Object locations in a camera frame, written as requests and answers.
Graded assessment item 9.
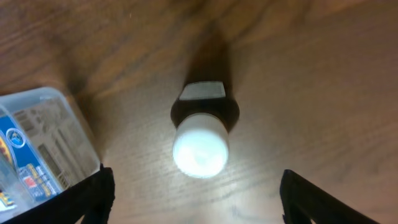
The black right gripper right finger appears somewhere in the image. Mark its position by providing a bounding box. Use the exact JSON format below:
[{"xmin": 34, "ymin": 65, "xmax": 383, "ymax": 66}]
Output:
[{"xmin": 279, "ymin": 169, "xmax": 377, "ymax": 224}]

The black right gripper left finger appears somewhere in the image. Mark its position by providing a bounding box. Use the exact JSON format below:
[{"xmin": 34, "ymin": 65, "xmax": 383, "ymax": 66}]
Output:
[{"xmin": 5, "ymin": 165, "xmax": 115, "ymax": 224}]

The blue cool fever box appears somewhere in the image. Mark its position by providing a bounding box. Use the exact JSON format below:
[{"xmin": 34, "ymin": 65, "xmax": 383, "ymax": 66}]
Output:
[{"xmin": 1, "ymin": 110, "xmax": 63, "ymax": 212}]

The clear plastic container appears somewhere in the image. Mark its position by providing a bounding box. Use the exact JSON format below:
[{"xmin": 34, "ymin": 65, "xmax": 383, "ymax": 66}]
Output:
[{"xmin": 1, "ymin": 87, "xmax": 100, "ymax": 222}]

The dark bottle white cap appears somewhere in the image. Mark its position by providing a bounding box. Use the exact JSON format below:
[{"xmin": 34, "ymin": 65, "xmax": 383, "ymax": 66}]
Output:
[{"xmin": 170, "ymin": 81, "xmax": 239, "ymax": 179}]

